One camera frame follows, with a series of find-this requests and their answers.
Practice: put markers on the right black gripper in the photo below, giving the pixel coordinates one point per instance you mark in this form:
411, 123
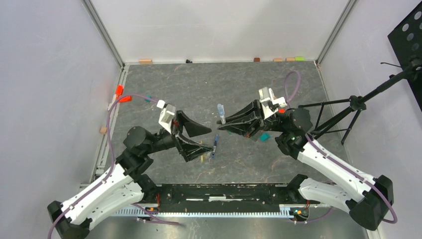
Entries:
244, 122

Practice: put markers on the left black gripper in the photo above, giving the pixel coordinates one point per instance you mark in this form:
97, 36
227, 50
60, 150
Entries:
189, 149

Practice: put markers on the blue white pen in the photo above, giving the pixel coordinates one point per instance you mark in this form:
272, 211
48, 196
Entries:
221, 113

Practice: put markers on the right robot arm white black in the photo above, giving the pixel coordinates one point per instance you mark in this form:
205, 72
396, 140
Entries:
366, 198

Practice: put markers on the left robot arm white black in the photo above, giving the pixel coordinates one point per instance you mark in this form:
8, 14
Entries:
126, 182

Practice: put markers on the dark blue pen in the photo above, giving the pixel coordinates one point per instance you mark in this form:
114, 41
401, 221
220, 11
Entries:
214, 146

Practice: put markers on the teal block near baseplate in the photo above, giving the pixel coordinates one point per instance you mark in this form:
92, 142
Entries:
264, 137

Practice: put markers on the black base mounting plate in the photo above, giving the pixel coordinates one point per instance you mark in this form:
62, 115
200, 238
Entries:
222, 198

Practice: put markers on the small teal cube left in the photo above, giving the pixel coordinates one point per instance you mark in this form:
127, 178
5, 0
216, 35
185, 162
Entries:
148, 98

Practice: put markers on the red curved block left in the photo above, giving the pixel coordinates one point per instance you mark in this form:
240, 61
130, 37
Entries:
124, 99

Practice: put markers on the red block upper left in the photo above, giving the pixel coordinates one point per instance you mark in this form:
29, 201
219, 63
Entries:
119, 90

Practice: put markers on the tan block back left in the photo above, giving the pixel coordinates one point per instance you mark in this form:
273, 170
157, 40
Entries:
145, 61

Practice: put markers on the black tripod stand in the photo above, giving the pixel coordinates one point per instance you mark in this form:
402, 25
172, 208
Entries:
358, 103

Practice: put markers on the black perforated panel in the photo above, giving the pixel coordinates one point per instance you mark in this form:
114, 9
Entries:
406, 42

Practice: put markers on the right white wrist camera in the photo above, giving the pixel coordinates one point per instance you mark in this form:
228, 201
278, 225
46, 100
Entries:
269, 103

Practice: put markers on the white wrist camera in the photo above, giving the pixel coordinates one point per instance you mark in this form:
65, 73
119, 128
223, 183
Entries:
269, 103
167, 114

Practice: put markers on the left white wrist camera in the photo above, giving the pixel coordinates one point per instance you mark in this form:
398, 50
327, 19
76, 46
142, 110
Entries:
167, 114

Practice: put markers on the toothed aluminium rail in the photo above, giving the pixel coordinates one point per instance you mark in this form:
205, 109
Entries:
282, 212

